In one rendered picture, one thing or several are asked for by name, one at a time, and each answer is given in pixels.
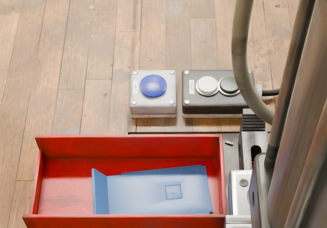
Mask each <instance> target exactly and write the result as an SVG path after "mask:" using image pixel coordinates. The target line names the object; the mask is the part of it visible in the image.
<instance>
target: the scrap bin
mask: <svg viewBox="0 0 327 228"><path fill-rule="evenodd" d="M35 140H36V143H37V146H38V148H39V150H38V156H37V163H36V172H35V178H34V184H33V191H32V198H31V204H30V210H29V214H23V215H22V219H23V221H24V223H25V225H26V227H27V228H223V227H224V220H225V216H226V215H227V207H226V189H225V170H224V151H223V135H222V134H169V135H35ZM200 164H201V165H202V166H205V167H206V172H207V178H208V184H209V190H210V196H211V201H212V207H213V213H210V214H93V196H92V174H91V169H93V168H94V169H96V170H98V171H99V172H101V173H103V174H104V175H106V176H111V175H121V174H122V173H127V172H136V171H145V170H154V169H163V168H173V167H182V166H191V165H200Z"/></svg>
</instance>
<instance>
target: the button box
mask: <svg viewBox="0 0 327 228"><path fill-rule="evenodd" d="M249 74H250V78H251V82H252V84H253V87H254V89H255V91H256V92H257V94H258V96H259V97H260V99H262V96H276V95H279V91H280V88H279V89H274V90H262V87H261V85H256V86H254V72H253V70H249ZM205 76H211V77H213V78H215V79H216V81H217V83H218V88H217V90H216V91H215V92H213V93H211V94H205V93H202V92H200V91H199V89H198V81H199V79H200V78H202V77H205ZM226 76H233V77H234V72H233V70H183V71H182V115H183V117H184V118H242V111H243V109H250V108H249V106H248V105H247V104H246V102H245V101H244V99H243V97H242V95H241V93H240V91H239V90H238V91H237V92H236V93H233V94H228V93H225V92H223V91H222V90H221V89H220V86H219V85H220V81H221V79H222V78H224V77H226Z"/></svg>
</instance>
